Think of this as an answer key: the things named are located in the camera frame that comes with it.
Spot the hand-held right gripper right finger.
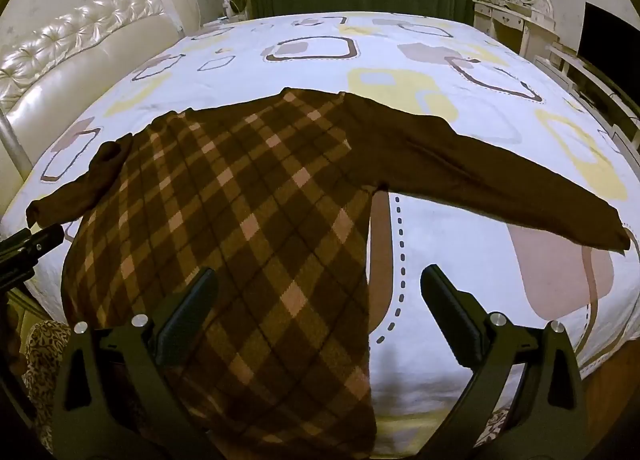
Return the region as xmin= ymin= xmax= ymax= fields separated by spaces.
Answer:
xmin=420 ymin=264 xmax=588 ymax=460

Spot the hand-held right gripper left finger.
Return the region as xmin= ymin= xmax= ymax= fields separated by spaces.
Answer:
xmin=52 ymin=267 xmax=221 ymax=460

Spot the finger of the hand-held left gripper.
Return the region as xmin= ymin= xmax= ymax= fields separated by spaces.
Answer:
xmin=0 ymin=224 xmax=66 ymax=291

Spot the brown plaid sweater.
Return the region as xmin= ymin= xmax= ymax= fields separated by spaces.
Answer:
xmin=25 ymin=87 xmax=632 ymax=456

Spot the leopard print cloth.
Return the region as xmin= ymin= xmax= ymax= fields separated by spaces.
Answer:
xmin=20 ymin=320 xmax=71 ymax=441

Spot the tufted cream headboard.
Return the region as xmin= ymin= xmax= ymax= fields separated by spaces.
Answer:
xmin=0 ymin=0 xmax=203 ymax=191

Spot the patterned white bed sheet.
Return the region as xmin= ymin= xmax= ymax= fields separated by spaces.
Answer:
xmin=0 ymin=12 xmax=640 ymax=446

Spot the white television cabinet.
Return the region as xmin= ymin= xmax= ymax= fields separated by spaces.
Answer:
xmin=532 ymin=42 xmax=640 ymax=151

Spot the black television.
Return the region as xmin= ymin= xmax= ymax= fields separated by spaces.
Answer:
xmin=577 ymin=2 xmax=640 ymax=90

